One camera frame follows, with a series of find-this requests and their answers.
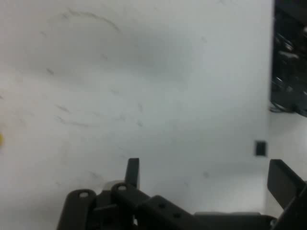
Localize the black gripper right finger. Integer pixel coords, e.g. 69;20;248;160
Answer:
267;159;307;230

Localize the black device on floor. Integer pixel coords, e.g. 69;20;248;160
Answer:
270;0;307;116

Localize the small black tape piece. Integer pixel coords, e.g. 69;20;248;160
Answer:
255;140;267;157

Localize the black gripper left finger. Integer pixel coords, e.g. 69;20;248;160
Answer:
57;157;195;230

